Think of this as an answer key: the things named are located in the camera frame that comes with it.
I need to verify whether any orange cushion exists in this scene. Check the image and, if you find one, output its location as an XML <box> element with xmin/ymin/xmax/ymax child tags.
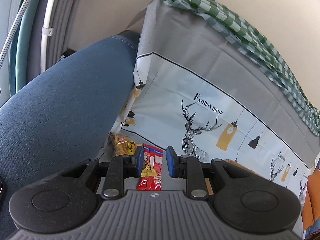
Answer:
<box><xmin>302</xmin><ymin>167</ymin><xmax>319</xmax><ymax>230</ymax></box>

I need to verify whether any green checkered cloth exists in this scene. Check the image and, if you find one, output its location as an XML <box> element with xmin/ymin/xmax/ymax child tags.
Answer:
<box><xmin>161</xmin><ymin>0</ymin><xmax>319</xmax><ymax>136</ymax></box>

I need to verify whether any blue sofa armrest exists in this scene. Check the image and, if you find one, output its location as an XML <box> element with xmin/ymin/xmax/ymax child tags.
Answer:
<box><xmin>1</xmin><ymin>31</ymin><xmax>139</xmax><ymax>239</ymax></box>

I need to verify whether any white pipe with hose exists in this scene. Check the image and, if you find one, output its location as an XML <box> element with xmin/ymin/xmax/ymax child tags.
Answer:
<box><xmin>1</xmin><ymin>0</ymin><xmax>58</xmax><ymax>77</ymax></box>

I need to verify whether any brown cardboard box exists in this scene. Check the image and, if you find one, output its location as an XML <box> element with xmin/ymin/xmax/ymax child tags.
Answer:
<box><xmin>201</xmin><ymin>159</ymin><xmax>257</xmax><ymax>195</ymax></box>

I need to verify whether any red wafer packet with window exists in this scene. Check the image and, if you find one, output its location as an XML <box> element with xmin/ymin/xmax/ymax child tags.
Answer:
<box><xmin>136</xmin><ymin>144</ymin><xmax>163</xmax><ymax>191</ymax></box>

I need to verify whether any clear bag of biscuits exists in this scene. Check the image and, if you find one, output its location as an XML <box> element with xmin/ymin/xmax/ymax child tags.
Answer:
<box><xmin>109</xmin><ymin>132</ymin><xmax>138</xmax><ymax>155</ymax></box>

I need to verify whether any deer print sofa cover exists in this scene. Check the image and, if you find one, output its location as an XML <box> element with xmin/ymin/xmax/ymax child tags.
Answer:
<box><xmin>113</xmin><ymin>0</ymin><xmax>319</xmax><ymax>202</ymax></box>

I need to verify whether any small yellow snack packet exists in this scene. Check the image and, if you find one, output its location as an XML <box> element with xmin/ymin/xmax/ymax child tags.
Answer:
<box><xmin>140</xmin><ymin>161</ymin><xmax>157</xmax><ymax>177</ymax></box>

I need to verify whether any grey curtain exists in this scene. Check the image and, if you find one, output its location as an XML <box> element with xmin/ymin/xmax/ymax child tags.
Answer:
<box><xmin>1</xmin><ymin>0</ymin><xmax>79</xmax><ymax>103</ymax></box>

